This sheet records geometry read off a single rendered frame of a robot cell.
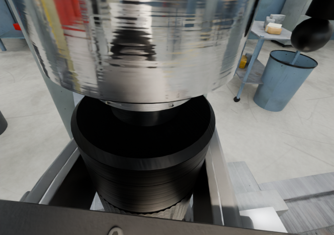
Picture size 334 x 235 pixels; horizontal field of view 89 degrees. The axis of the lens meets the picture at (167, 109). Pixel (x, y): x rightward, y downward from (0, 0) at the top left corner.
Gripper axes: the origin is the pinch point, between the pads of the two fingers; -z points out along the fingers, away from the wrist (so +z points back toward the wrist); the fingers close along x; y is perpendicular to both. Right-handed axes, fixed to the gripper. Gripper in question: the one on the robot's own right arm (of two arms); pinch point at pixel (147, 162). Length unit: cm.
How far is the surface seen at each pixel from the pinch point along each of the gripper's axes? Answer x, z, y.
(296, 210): -30.9, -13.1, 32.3
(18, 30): 301, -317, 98
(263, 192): -18.1, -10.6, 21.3
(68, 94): 26.8, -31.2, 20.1
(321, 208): -37, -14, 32
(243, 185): -16.8, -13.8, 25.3
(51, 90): 30.2, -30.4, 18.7
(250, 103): -106, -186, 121
